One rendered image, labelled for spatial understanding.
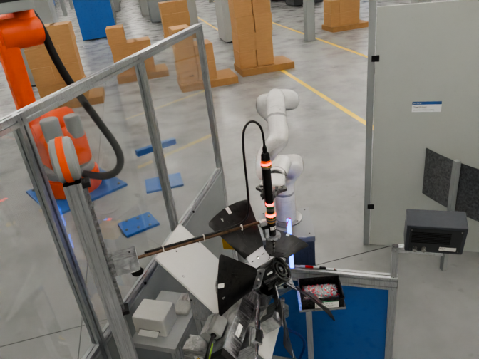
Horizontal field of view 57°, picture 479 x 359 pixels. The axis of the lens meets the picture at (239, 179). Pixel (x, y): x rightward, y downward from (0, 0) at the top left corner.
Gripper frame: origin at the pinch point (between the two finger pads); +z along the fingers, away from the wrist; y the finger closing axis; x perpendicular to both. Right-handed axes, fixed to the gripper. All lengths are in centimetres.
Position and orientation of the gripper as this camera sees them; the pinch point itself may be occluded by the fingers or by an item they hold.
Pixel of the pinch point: (268, 194)
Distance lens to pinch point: 182.5
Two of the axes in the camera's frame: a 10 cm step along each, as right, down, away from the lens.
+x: -1.1, -8.8, -4.6
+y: -9.6, -0.3, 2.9
